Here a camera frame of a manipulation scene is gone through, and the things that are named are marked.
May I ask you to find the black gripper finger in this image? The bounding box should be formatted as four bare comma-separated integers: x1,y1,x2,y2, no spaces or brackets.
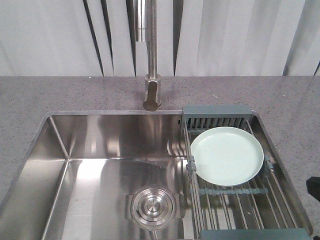
306,176,320,198

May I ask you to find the stainless steel faucet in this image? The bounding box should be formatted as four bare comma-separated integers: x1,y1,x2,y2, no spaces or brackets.
133,0,162,112

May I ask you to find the stainless steel sink basin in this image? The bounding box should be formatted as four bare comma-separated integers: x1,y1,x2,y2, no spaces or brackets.
0,109,315,240

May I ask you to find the white pleated curtain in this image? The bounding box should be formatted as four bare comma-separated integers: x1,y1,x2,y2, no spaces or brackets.
0,0,320,77

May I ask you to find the steel dish drying rack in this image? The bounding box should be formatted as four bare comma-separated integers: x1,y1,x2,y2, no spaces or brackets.
181,105,313,240

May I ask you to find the light green round plate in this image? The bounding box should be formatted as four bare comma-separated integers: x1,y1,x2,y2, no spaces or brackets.
190,126,265,187

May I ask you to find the round steel sink drain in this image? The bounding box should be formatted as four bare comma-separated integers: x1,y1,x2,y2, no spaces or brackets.
124,185,186,231

